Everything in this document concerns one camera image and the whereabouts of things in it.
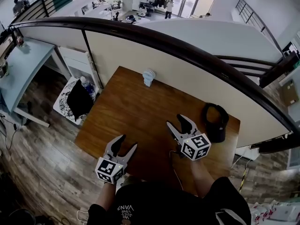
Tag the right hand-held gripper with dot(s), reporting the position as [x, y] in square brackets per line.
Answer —
[195, 146]

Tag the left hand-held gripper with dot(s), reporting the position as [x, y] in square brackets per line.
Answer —
[109, 170]

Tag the person's right forearm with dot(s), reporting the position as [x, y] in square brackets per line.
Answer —
[202, 177]

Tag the person's left forearm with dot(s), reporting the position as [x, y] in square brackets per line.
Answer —
[106, 196]

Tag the black visor cap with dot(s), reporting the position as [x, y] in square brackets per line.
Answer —
[216, 123]

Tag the black cloth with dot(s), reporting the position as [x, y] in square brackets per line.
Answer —
[78, 102]

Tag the person's black t-shirt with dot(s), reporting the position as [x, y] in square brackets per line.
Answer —
[168, 205]

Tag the clear water bottle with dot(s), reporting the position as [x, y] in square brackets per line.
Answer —
[87, 87]

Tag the white patterned stool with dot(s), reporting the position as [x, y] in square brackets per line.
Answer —
[62, 102]

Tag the yellow black striped pole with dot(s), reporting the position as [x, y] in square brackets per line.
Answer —
[243, 179]

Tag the dark handrail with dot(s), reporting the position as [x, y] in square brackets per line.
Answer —
[164, 43]

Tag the cardboard box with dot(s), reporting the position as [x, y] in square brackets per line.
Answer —
[288, 92]

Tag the white plastic bags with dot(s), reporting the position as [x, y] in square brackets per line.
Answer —
[274, 212]

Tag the black metal stair railing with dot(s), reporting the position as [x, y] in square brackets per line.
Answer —
[255, 20]

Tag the white rectangular table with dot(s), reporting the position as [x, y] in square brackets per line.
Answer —
[21, 62]

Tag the small pink object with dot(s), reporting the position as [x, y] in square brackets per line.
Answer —
[20, 40]

